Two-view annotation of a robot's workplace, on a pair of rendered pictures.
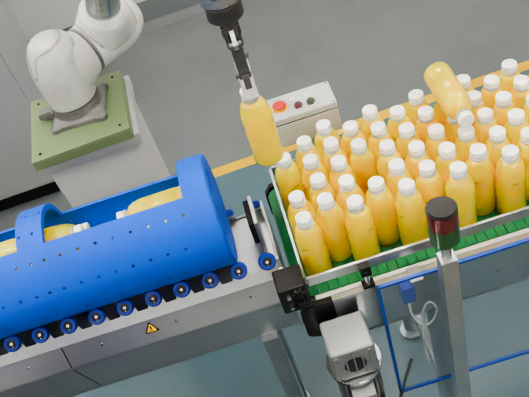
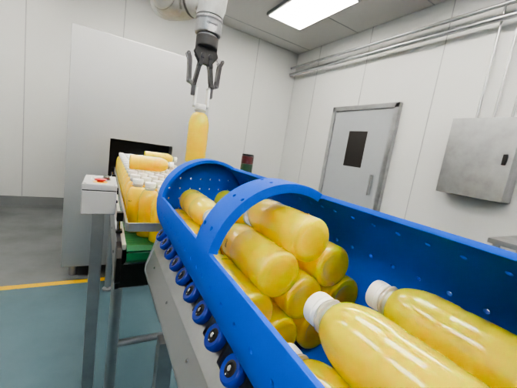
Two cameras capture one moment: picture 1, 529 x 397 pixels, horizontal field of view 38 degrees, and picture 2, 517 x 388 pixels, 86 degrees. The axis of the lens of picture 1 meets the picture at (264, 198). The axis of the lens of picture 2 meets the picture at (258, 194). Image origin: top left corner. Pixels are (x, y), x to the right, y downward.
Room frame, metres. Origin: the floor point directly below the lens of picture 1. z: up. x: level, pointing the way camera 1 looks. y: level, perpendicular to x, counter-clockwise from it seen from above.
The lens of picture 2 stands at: (1.68, 0.94, 1.28)
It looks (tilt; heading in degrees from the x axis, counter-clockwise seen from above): 8 degrees down; 238
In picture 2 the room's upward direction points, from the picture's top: 9 degrees clockwise
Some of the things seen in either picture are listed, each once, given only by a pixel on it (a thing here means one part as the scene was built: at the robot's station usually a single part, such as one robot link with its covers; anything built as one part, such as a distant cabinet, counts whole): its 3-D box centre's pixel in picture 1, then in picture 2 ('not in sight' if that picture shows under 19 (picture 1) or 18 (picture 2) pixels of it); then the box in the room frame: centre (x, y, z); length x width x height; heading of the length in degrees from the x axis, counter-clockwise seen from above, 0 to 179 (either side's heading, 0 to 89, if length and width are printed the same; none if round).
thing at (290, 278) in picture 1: (292, 289); not in sight; (1.16, 0.01, 0.95); 0.10 x 0.07 x 0.10; 178
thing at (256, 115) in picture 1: (260, 127); (197, 136); (1.36, -0.04, 1.30); 0.07 x 0.07 x 0.19
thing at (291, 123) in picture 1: (300, 115); (99, 192); (1.65, -0.17, 1.05); 0.20 x 0.10 x 0.10; 88
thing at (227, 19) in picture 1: (227, 19); (205, 51); (1.36, -0.05, 1.59); 0.08 x 0.07 x 0.09; 177
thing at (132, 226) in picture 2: (286, 222); (187, 227); (1.36, -0.03, 0.96); 0.40 x 0.01 x 0.03; 178
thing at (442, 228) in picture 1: (442, 216); (247, 159); (0.99, -0.32, 1.23); 0.06 x 0.06 x 0.04
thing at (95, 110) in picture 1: (71, 104); not in sight; (2.05, 0.47, 1.07); 0.22 x 0.18 x 0.06; 83
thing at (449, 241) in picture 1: (443, 231); (246, 168); (0.99, -0.32, 1.18); 0.06 x 0.06 x 0.05
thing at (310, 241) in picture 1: (312, 246); not in sight; (1.23, -0.07, 1.00); 0.07 x 0.07 x 0.19
